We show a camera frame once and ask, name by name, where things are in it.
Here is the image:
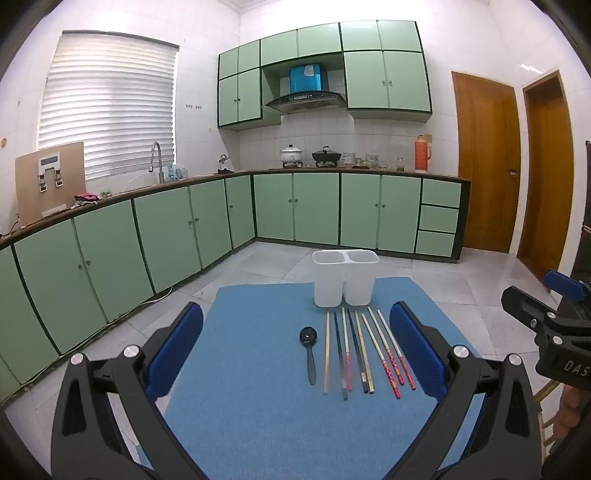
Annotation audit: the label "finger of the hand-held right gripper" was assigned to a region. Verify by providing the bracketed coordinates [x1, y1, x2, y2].
[501, 286, 561, 329]
[543, 270, 591, 303]

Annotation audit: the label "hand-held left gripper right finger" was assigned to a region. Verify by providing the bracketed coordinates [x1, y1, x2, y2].
[389, 301, 542, 480]

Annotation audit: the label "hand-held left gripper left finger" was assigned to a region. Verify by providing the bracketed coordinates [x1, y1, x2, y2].
[50, 302, 218, 480]

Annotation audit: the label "plain wooden chopstick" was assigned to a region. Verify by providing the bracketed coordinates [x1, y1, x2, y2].
[355, 313, 375, 394]
[323, 310, 330, 395]

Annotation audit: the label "dark blue chopstick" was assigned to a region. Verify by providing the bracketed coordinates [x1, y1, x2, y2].
[334, 311, 348, 400]
[347, 310, 369, 394]

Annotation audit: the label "black spoon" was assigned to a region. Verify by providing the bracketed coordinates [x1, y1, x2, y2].
[299, 327, 317, 385]

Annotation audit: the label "white double utensil holder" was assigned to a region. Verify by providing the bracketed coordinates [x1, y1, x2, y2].
[312, 250, 380, 308]

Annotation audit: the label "person's right hand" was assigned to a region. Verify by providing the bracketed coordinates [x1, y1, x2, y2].
[554, 385, 580, 437]

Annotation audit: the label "blue table mat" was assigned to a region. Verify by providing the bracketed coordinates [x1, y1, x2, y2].
[139, 277, 490, 480]

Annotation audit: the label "green lower kitchen cabinets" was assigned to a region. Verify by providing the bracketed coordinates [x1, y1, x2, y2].
[0, 168, 472, 407]

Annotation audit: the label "metal kitchen faucet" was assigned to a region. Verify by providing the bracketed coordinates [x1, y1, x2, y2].
[148, 141, 165, 184]

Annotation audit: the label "orange thermos flask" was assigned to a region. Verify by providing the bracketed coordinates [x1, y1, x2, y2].
[414, 134, 432, 173]

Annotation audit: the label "wooden board with clamps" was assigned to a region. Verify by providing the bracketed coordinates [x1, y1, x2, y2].
[15, 141, 86, 227]

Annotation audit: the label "white window blind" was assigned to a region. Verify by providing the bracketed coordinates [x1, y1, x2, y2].
[37, 31, 180, 182]

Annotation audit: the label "black range hood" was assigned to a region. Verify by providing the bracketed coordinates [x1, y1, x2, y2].
[264, 92, 347, 115]

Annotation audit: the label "blue hood chimney cover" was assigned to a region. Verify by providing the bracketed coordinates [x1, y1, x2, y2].
[289, 64, 324, 94]

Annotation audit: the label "wooden door with handle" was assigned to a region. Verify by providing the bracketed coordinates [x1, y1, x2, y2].
[451, 71, 522, 254]

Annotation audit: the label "green upper wall cabinets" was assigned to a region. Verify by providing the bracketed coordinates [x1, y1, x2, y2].
[217, 19, 433, 132]

